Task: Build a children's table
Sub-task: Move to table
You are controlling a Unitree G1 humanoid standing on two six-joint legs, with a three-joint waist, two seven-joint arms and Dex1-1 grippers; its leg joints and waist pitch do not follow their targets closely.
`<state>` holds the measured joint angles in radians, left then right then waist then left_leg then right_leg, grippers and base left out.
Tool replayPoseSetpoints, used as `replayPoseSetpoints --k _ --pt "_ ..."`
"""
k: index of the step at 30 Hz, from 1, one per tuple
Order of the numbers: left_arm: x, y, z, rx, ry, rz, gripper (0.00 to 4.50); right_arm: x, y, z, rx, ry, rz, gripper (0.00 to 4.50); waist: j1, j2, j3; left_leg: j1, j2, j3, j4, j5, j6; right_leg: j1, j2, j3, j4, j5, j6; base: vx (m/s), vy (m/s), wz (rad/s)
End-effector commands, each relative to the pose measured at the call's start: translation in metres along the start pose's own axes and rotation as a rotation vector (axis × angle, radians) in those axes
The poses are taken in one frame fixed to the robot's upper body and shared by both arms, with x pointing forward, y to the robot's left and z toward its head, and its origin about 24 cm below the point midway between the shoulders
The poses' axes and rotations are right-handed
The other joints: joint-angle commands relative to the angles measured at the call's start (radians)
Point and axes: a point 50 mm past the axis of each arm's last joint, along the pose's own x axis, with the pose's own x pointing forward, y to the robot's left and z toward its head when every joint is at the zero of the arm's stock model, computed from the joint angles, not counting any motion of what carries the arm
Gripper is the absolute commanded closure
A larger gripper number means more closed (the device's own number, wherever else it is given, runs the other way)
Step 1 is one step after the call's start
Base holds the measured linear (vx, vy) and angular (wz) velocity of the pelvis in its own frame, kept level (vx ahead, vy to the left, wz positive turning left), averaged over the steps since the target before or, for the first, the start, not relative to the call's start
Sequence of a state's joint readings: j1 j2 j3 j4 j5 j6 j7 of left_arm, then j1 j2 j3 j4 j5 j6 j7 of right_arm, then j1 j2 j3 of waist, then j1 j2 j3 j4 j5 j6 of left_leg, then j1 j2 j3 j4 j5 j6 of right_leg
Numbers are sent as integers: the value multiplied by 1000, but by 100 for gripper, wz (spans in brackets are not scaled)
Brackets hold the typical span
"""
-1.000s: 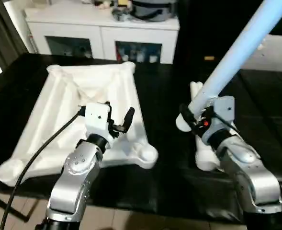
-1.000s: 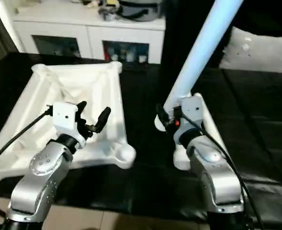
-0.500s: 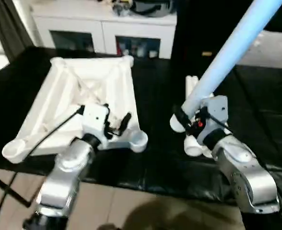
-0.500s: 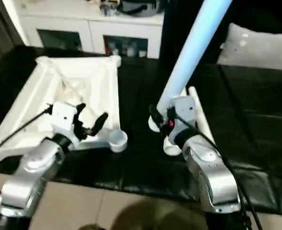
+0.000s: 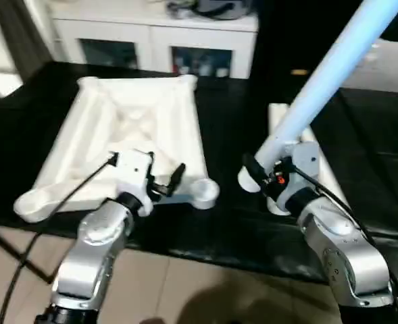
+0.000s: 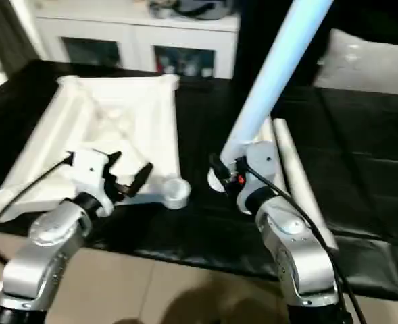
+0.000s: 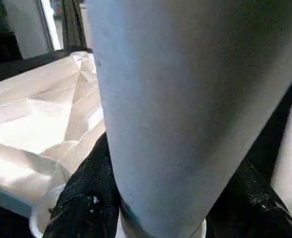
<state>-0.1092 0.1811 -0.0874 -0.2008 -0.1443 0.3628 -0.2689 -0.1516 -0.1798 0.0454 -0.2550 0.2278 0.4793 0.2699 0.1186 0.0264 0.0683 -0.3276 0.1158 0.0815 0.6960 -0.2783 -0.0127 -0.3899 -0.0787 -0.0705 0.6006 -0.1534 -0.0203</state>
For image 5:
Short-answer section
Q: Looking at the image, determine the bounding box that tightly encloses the white plastic table top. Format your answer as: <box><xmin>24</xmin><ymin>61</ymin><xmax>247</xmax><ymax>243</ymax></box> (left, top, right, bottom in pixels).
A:
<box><xmin>13</xmin><ymin>74</ymin><xmax>221</xmax><ymax>223</ymax></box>

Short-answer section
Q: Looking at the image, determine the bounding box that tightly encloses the grey round helmet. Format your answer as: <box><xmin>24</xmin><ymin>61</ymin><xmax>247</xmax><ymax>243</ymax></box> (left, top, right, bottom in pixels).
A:
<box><xmin>197</xmin><ymin>0</ymin><xmax>253</xmax><ymax>20</ymax></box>

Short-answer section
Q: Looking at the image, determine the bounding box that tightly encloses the light grey pillow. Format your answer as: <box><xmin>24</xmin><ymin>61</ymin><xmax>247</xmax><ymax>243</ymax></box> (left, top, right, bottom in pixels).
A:
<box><xmin>351</xmin><ymin>37</ymin><xmax>398</xmax><ymax>95</ymax></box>

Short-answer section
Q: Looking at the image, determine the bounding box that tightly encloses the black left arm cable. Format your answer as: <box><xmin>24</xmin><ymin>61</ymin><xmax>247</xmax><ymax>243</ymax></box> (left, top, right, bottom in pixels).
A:
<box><xmin>0</xmin><ymin>157</ymin><xmax>118</xmax><ymax>324</ymax></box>

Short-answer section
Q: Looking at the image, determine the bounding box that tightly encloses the black work mat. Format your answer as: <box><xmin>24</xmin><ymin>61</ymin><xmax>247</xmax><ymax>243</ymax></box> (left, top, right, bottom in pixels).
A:
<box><xmin>0</xmin><ymin>61</ymin><xmax>398</xmax><ymax>284</ymax></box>

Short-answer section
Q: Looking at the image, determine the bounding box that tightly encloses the white plastic table leg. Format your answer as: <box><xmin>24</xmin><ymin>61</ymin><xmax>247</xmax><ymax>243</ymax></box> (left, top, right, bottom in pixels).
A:
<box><xmin>266</xmin><ymin>103</ymin><xmax>301</xmax><ymax>217</ymax></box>
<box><xmin>299</xmin><ymin>125</ymin><xmax>349</xmax><ymax>210</ymax></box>
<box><xmin>237</xmin><ymin>0</ymin><xmax>398</xmax><ymax>196</ymax></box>

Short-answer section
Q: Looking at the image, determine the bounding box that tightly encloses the small clutter pile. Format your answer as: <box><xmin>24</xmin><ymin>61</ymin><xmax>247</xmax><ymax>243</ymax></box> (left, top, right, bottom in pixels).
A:
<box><xmin>164</xmin><ymin>0</ymin><xmax>199</xmax><ymax>18</ymax></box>

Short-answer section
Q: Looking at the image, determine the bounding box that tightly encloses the white glass-door cabinet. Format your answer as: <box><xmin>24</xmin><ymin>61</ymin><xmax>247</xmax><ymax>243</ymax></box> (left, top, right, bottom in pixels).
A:
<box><xmin>47</xmin><ymin>0</ymin><xmax>259</xmax><ymax>80</ymax></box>

